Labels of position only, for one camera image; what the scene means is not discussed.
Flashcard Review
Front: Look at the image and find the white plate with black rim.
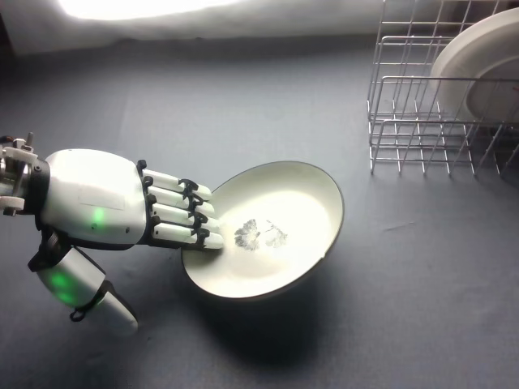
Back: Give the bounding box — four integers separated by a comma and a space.
180, 160, 346, 301
429, 6, 519, 122

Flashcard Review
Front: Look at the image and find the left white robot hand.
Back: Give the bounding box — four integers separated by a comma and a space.
27, 147, 226, 338

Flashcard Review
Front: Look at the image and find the metal wire dish rack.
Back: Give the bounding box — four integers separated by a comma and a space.
367, 0, 519, 179

